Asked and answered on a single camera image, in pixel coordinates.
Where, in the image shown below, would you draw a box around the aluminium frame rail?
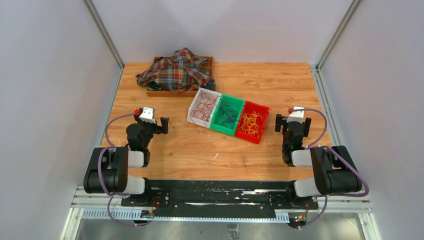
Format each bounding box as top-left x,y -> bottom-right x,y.
60,186 -> 382,240

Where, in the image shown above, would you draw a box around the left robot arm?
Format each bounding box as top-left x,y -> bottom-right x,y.
83,113 -> 169,207

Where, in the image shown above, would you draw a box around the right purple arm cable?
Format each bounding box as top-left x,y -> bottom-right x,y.
288,107 -> 371,230

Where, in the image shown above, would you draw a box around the green plastic bin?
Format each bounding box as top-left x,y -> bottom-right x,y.
210,94 -> 246,136

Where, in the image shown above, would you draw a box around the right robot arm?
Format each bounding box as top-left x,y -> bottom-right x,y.
275,114 -> 363,209

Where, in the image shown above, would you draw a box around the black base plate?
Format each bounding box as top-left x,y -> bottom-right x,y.
121,179 -> 318,219

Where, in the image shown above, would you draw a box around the wooden tray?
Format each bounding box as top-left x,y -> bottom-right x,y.
147,56 -> 215,98

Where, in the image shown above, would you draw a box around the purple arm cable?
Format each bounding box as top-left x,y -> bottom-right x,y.
96,109 -> 153,228
288,107 -> 371,230

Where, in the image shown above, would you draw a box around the yellow cables in red bin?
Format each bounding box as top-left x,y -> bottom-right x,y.
238,111 -> 267,138

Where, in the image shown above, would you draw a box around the white plastic bin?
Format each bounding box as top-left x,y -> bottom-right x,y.
186,88 -> 222,129

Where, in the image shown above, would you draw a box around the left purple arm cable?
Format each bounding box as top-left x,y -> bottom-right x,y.
96,109 -> 153,228

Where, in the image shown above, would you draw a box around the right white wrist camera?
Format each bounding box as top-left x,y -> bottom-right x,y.
286,106 -> 305,123

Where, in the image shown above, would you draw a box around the red plastic bin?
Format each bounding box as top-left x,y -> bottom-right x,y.
234,101 -> 270,144

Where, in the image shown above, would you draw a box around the red cable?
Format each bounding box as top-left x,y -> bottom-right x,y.
189,92 -> 220,135

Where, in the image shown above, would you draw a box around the plaid shirt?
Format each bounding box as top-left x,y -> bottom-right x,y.
135,47 -> 217,93

